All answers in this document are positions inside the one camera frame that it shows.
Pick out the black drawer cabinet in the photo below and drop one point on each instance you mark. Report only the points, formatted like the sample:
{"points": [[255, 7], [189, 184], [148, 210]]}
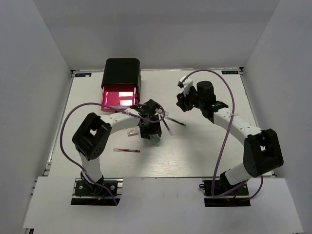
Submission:
{"points": [[122, 71]]}

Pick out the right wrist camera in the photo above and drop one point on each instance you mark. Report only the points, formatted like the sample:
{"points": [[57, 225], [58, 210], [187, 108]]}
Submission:
{"points": [[185, 84]]}

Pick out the red ink pen refill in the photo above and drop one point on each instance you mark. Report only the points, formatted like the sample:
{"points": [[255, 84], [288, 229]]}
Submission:
{"points": [[125, 150]]}

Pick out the purple ink pen refill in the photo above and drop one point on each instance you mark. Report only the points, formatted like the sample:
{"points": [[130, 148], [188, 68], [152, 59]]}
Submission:
{"points": [[168, 128]]}

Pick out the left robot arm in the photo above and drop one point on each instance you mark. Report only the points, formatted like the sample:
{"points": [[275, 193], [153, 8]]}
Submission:
{"points": [[92, 135]]}

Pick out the green ink pen refill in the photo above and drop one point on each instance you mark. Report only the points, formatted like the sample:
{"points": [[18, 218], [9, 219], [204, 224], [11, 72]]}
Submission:
{"points": [[175, 121]]}

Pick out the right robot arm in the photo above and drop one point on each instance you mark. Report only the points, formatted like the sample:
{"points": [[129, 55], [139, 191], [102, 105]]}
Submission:
{"points": [[261, 149]]}

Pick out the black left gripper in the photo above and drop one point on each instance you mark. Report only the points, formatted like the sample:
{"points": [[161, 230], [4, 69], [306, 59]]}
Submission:
{"points": [[156, 129]]}

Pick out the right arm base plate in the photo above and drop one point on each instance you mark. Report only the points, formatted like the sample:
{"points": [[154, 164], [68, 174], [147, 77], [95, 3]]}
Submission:
{"points": [[236, 198]]}

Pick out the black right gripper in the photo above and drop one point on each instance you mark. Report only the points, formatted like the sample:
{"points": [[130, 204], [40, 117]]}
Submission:
{"points": [[183, 101]]}

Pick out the pink top drawer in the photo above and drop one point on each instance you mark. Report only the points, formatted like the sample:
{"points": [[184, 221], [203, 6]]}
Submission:
{"points": [[119, 96]]}

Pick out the white staples box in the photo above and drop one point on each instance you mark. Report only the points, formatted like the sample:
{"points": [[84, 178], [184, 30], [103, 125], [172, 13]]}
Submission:
{"points": [[132, 132]]}

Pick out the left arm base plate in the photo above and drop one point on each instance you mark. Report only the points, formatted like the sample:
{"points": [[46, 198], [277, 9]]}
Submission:
{"points": [[84, 196]]}

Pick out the green highlighter pen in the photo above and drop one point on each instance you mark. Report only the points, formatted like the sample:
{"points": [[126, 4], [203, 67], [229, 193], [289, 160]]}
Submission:
{"points": [[156, 140]]}

